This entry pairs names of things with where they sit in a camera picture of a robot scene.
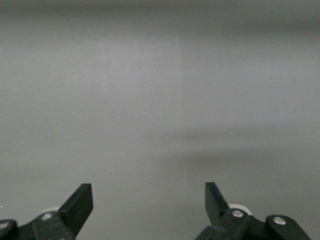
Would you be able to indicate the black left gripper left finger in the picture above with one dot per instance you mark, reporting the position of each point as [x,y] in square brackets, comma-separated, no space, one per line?
[77,207]

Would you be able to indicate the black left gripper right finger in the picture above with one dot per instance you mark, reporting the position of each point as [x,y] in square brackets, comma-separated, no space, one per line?
[215,207]

